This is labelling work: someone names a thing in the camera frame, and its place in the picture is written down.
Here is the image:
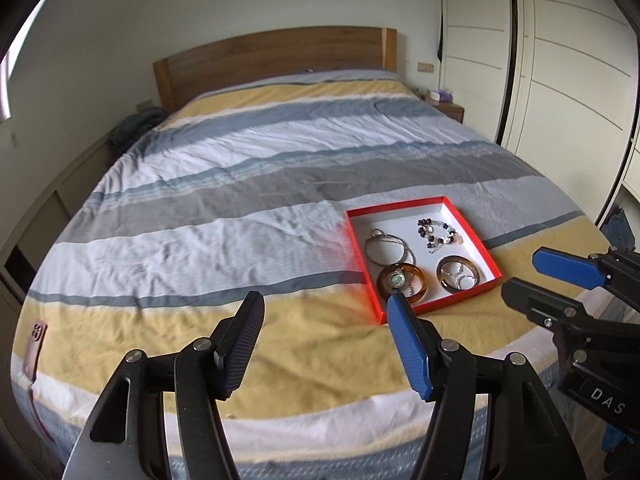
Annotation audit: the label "beaded bracelet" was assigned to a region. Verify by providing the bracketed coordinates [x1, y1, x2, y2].
[416, 217, 463, 252]

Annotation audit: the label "red cardboard box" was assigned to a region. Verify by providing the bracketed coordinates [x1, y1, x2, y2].
[344, 196, 502, 326]

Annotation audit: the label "thin silver bangle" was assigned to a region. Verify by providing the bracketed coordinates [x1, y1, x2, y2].
[364, 236, 407, 267]

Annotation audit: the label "blue jeans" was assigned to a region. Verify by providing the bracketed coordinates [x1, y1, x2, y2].
[597, 205, 640, 251]

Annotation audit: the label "white wardrobe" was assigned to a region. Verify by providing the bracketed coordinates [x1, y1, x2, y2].
[439, 0, 640, 221]

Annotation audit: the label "silver chain necklace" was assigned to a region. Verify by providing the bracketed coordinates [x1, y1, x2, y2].
[370, 228, 418, 301]

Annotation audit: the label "striped bedspread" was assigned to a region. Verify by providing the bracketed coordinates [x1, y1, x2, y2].
[10, 67, 601, 480]

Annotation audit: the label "wooden nightstand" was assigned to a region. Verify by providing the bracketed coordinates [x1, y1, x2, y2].
[425, 95, 465, 123]

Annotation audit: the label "wooden headboard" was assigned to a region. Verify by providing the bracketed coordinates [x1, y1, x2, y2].
[152, 26, 398, 113]

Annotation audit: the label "window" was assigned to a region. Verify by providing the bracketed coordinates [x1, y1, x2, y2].
[0, 50, 11, 121]

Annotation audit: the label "beige low cabinet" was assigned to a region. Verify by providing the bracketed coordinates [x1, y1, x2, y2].
[0, 135, 116, 311]

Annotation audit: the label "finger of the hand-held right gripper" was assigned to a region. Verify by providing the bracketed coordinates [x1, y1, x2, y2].
[501, 278, 601, 366]
[531, 246, 640, 306]

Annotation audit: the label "amber bangle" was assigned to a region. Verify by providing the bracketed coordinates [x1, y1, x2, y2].
[376, 263, 427, 305]

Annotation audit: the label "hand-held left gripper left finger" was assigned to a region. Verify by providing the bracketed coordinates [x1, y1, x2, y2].
[62, 291, 266, 480]

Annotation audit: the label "brown tortoiseshell bangle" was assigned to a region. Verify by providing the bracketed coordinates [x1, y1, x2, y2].
[436, 256, 482, 295]

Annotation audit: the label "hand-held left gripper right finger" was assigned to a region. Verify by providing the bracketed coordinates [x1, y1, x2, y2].
[386, 292, 588, 480]

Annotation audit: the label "dark blue cloth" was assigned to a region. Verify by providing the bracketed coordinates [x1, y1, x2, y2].
[107, 108, 166, 156]

